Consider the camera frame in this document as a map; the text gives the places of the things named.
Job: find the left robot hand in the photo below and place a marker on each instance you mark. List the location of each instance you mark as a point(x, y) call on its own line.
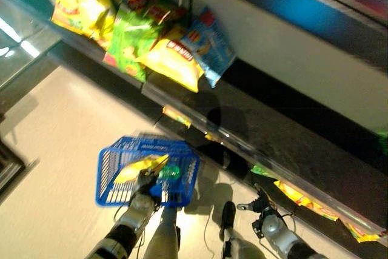
point(147, 184)

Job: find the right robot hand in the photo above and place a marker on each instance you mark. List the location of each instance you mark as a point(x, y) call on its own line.
point(262, 204)

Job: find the small yellow chip bag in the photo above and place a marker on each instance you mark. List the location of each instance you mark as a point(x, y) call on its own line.
point(133, 169)

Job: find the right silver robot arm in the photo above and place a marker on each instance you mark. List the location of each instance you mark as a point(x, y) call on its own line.
point(279, 234)

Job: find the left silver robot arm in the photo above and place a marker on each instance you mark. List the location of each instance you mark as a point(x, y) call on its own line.
point(127, 225)

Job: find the blue plastic shopping basket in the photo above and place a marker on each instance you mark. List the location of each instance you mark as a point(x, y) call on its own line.
point(106, 192)

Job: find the green snack pack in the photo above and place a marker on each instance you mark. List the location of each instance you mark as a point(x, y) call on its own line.
point(170, 171)

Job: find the green chip bag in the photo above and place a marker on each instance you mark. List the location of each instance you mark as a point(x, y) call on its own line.
point(130, 40)
point(262, 170)

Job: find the left silver robot leg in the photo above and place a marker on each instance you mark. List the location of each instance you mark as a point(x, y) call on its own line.
point(163, 234)

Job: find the yellow chip bag red logo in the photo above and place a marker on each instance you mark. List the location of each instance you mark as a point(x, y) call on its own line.
point(177, 63)

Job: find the green snack bag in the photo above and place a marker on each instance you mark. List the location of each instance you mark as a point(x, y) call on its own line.
point(383, 142)

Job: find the dark floor fixture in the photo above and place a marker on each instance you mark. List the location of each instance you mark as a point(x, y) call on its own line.
point(9, 165)

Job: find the light blue chip bag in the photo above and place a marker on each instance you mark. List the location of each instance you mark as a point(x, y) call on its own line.
point(209, 46)

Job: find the large yellow chip bag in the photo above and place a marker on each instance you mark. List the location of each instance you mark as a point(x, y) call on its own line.
point(78, 4)

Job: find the glass display case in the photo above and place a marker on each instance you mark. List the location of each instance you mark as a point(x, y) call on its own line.
point(18, 34)

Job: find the dark shelf board blue strip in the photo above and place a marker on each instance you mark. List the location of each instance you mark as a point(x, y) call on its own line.
point(303, 7)

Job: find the black shelf board clear rail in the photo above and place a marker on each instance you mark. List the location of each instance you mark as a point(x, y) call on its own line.
point(272, 137)

